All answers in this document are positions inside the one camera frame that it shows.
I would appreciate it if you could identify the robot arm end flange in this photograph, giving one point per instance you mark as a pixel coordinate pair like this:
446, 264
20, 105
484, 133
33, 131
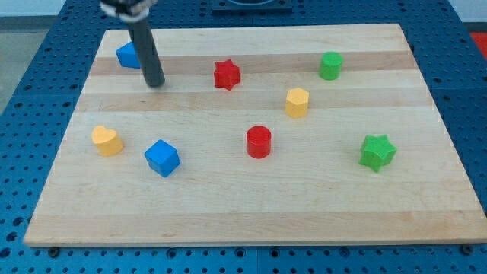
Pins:
129, 11

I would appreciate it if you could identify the blue cube block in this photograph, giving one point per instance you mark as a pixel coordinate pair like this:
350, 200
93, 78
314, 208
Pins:
162, 158

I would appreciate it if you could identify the red cylinder block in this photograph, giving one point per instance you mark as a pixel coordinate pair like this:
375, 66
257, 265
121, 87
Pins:
259, 140

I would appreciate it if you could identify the wooden board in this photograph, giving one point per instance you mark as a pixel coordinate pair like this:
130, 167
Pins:
310, 189

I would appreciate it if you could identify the red star block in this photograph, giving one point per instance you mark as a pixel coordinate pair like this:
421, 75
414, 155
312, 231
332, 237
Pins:
226, 74

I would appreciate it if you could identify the yellow hexagon block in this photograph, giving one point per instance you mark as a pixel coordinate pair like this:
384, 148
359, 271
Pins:
297, 100

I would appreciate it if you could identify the green cylinder block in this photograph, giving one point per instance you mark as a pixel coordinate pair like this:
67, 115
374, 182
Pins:
330, 66

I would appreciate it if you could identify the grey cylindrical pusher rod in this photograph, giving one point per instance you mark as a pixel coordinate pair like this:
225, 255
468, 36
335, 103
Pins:
146, 51

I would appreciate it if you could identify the yellow heart block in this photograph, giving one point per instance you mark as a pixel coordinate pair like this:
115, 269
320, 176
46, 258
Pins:
107, 141

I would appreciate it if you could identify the green star block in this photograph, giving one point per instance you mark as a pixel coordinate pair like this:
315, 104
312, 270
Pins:
376, 151

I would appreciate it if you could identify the blue block behind rod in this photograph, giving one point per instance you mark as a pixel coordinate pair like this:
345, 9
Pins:
127, 56

